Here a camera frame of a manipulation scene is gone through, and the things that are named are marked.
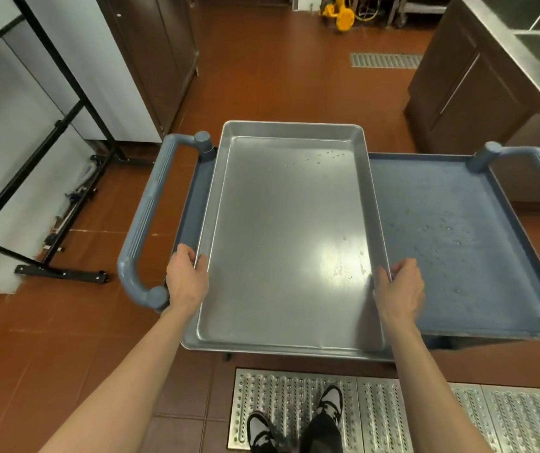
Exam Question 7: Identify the person's left hand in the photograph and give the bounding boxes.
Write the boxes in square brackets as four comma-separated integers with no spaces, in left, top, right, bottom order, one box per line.
[165,243,210,313]

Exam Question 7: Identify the person's right hand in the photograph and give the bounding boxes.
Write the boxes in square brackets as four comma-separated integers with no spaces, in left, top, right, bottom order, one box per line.
[373,258,425,327]

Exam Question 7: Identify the large metal sheet tray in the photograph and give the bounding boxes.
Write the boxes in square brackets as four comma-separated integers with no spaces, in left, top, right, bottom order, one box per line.
[180,120,395,362]

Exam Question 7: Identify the person's right forearm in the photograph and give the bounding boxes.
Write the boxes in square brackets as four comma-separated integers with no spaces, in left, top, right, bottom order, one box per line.
[382,318,490,453]

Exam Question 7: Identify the person's left forearm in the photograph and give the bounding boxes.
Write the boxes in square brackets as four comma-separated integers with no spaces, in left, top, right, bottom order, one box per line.
[38,304,201,453]

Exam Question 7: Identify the blue plastic utility cart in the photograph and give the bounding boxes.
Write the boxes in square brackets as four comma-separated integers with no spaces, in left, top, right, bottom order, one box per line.
[117,131,540,361]

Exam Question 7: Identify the perforated metal floor grating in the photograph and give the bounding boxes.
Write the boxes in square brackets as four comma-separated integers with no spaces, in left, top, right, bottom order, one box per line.
[227,368,540,453]

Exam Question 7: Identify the person's right shoe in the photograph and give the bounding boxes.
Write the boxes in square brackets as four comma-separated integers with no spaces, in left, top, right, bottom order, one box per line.
[316,384,344,425]

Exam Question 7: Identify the person's shoe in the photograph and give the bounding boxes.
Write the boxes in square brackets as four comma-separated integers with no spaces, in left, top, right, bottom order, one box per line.
[316,384,344,425]
[246,411,277,453]

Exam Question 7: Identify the person's black trousers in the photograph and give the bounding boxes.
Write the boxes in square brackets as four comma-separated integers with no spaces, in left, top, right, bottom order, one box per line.
[270,410,344,453]

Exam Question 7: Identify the person's left shoe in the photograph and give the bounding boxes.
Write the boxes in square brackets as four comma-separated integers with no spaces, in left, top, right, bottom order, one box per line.
[246,411,277,453]

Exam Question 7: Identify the dark brown cabinet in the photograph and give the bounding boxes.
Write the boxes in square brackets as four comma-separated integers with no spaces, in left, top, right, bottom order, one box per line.
[94,0,200,137]

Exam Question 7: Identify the metal floor drain grate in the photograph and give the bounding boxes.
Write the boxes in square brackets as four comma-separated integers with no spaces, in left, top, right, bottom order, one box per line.
[350,53,423,69]

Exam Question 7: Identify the white appliance panel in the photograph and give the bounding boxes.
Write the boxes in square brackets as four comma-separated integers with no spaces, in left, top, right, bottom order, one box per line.
[0,0,163,295]

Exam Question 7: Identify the stainless steel sink counter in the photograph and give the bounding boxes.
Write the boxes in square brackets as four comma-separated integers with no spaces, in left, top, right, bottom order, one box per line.
[403,0,540,205]

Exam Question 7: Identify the black metal rack frame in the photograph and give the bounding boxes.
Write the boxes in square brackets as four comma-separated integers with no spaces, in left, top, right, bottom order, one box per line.
[0,0,155,284]

